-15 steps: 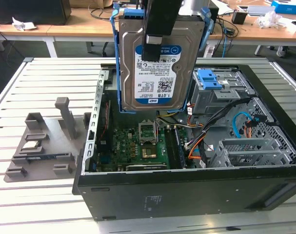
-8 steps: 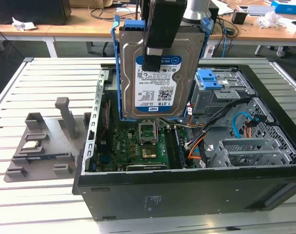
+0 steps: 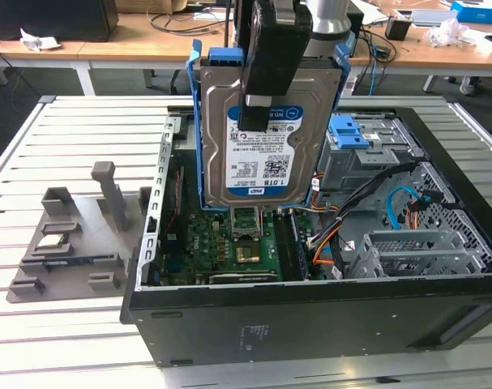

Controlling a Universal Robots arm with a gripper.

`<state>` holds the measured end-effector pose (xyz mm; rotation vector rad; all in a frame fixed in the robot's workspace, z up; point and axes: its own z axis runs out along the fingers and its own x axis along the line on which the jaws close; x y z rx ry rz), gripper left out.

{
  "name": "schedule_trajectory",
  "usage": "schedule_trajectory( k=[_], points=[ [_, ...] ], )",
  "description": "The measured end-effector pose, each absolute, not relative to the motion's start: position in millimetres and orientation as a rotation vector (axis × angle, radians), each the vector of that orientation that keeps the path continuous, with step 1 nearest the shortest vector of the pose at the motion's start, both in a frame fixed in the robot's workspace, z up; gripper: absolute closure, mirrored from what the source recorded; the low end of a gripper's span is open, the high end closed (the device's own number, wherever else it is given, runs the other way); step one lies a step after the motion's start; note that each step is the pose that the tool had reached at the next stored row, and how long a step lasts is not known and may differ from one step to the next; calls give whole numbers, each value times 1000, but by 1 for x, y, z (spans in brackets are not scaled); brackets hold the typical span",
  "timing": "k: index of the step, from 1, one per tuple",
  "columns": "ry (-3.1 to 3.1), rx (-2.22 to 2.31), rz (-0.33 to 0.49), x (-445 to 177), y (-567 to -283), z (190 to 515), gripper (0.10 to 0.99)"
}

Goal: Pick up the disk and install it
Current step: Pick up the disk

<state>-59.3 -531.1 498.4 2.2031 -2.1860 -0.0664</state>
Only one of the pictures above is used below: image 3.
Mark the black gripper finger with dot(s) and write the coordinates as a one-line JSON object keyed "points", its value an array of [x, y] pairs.
{"points": [[278, 61]]}

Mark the hard disk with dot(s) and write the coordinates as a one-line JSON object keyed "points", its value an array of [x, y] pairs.
{"points": [[253, 170]]}

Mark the silver disk bay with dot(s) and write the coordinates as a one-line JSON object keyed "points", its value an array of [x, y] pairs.
{"points": [[359, 166]]}

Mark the white power strip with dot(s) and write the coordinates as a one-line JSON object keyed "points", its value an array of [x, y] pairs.
{"points": [[351, 85]]}

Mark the blue carrier in bay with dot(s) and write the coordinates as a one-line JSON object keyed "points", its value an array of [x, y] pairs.
{"points": [[347, 138]]}

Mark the small black container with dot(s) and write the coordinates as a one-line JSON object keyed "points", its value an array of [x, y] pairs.
{"points": [[397, 29]]}

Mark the brown cardboard box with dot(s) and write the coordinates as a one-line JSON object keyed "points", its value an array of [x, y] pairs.
{"points": [[148, 6]]}

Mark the grey flat box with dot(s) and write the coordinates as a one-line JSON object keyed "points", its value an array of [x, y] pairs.
{"points": [[434, 17]]}

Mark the long wooden desk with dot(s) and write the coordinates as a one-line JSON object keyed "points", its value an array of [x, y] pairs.
{"points": [[108, 50]]}

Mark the crumpled clear plastic bag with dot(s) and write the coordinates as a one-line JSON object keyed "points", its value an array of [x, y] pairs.
{"points": [[448, 32]]}

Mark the black RAM slot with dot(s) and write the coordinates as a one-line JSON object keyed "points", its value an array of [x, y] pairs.
{"points": [[286, 247]]}

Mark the gold CPU socket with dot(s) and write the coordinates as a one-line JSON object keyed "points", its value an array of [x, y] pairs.
{"points": [[247, 253]]}

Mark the green motherboard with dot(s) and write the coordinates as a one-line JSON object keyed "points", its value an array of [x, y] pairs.
{"points": [[205, 243]]}

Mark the blue cardboard box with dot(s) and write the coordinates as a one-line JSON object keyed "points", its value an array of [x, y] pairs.
{"points": [[476, 12]]}

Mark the white box with black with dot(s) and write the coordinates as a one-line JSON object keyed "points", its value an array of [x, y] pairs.
{"points": [[489, 44]]}

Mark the silver perforated drive cage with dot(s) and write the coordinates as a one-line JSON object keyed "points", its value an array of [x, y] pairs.
{"points": [[411, 251]]}

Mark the large black box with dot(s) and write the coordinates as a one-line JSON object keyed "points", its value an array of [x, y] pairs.
{"points": [[47, 18]]}

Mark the crumpled white paper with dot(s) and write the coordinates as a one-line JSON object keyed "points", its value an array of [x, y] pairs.
{"points": [[39, 40]]}

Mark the black open PC case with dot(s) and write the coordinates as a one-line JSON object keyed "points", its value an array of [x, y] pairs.
{"points": [[310, 324]]}

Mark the grey parts rack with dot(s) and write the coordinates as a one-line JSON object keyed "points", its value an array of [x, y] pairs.
{"points": [[91, 251]]}

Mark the silver CPU chip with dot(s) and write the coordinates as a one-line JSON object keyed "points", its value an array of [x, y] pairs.
{"points": [[51, 242]]}

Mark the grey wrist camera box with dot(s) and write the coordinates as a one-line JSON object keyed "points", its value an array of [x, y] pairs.
{"points": [[289, 10]]}

